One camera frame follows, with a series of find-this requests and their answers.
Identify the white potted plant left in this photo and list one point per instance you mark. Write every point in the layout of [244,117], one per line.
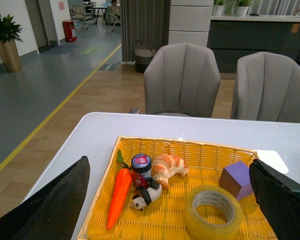
[218,7]

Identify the yellowish clear tape roll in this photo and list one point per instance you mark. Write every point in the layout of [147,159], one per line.
[212,213]

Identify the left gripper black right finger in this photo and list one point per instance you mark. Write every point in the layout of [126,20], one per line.
[279,199]

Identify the panda figurine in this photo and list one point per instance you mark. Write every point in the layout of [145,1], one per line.
[146,195]

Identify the orange toy carrot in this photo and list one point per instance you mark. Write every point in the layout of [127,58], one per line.
[123,182]

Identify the red bin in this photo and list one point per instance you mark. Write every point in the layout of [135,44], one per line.
[69,30]

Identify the white pillar cabinet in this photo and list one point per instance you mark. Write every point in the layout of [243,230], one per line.
[190,21]

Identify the grey chair right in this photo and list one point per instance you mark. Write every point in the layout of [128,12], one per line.
[267,88]

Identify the white potted plant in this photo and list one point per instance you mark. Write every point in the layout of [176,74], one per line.
[241,7]
[218,7]

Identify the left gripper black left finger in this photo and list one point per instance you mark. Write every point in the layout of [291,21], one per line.
[53,211]

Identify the grey chair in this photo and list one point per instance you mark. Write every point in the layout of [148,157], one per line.
[267,88]
[182,79]

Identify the potted plant in gold pot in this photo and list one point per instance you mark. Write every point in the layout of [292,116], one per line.
[9,33]

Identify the seated person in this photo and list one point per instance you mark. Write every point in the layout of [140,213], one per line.
[113,12]

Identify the toy croissant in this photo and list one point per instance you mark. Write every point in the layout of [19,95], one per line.
[165,166]

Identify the black and white woven hamper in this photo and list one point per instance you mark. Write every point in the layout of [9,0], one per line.
[143,55]

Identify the small black-lidded jar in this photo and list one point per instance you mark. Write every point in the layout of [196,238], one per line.
[141,169]

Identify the purple foam cube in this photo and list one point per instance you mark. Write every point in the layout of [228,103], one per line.
[235,179]

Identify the white potted plant right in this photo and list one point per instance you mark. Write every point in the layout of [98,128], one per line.
[241,7]

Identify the dark grey counter cabinet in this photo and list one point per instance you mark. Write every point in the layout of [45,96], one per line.
[231,38]

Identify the office swivel chair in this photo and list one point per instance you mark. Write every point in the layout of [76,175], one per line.
[79,13]

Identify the grey chair left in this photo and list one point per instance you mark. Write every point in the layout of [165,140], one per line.
[182,79]

